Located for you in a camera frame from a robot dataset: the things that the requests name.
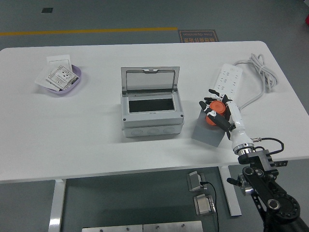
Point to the brown floor sign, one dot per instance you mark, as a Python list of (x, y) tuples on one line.
[(198, 36)]

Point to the grey cube with round hole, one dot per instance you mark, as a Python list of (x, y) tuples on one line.
[(205, 136)]

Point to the silver foot pedal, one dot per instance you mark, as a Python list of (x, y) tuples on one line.
[(194, 181), (204, 205)]

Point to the plain white switch plate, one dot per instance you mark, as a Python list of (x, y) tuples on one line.
[(58, 61)]

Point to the red object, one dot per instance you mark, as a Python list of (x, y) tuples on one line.
[(307, 19)]

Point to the white socket panel with print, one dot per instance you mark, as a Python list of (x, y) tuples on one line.
[(62, 77)]

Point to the black table control panel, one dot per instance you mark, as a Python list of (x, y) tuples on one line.
[(281, 163)]

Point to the dark square floor hatch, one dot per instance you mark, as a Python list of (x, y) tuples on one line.
[(47, 10)]

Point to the grey plastic junction box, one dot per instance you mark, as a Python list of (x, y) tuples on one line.
[(152, 120)]

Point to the transparent grey box lid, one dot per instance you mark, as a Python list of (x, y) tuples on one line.
[(149, 79)]

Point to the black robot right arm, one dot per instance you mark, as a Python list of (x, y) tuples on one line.
[(263, 188)]

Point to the white flat cover plate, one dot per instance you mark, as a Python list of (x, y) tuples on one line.
[(41, 79)]

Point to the white table leg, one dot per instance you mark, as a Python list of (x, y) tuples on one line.
[(56, 205), (230, 193)]

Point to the white power strip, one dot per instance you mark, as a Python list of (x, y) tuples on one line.
[(229, 75)]

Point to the orange cylinder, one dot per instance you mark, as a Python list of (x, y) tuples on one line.
[(213, 113)]

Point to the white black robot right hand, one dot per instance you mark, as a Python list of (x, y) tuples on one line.
[(237, 134)]

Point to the grey metal base plate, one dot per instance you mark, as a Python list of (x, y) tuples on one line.
[(111, 229), (172, 227)]

